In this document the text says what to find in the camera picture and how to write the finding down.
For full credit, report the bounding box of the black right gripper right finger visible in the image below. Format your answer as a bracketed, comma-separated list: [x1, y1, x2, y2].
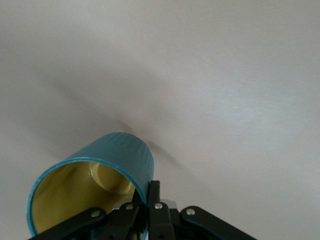
[146, 179, 259, 240]

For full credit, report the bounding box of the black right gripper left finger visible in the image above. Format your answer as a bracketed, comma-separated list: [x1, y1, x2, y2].
[26, 186, 141, 240]

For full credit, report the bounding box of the teal mug yellow inside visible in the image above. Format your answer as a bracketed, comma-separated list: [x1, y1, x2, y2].
[25, 131, 156, 239]

